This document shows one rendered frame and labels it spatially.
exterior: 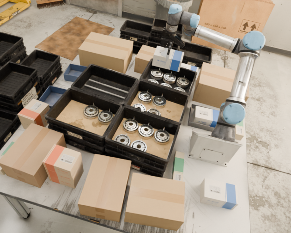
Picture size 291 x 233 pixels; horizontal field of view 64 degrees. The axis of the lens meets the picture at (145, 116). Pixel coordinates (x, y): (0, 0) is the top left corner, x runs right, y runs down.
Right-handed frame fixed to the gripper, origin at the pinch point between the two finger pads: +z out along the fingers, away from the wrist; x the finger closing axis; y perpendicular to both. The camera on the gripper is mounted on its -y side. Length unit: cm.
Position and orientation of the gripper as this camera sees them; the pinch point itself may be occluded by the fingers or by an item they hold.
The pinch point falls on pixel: (168, 56)
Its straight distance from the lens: 172.6
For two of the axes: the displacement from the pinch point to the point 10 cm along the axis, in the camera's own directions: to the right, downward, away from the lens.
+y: -9.6, -2.5, 0.8
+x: -2.4, 7.1, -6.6
